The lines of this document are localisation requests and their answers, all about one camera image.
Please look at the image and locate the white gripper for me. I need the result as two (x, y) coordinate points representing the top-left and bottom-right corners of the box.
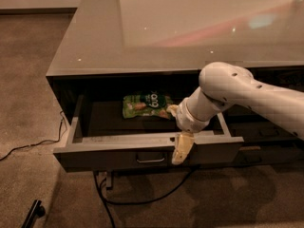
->
(166, 98), (209, 165)

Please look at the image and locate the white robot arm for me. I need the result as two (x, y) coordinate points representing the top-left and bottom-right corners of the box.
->
(167, 62), (304, 165)

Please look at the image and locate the grey glass-top drawer cabinet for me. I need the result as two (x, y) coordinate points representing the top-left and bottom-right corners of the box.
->
(45, 0), (304, 173)

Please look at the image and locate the green snack bag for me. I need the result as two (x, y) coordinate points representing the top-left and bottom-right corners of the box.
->
(123, 90), (173, 119)

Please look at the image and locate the metal cabinet leg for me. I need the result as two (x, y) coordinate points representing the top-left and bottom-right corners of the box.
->
(105, 171), (113, 190)

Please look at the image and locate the black bar object on floor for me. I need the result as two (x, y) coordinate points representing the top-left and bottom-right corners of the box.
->
(21, 199), (46, 228)

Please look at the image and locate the thick black floor cable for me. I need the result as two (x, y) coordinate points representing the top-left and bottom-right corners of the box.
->
(92, 166), (199, 228)

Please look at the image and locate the thin black floor cable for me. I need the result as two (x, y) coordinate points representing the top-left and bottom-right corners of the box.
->
(0, 111), (66, 162)

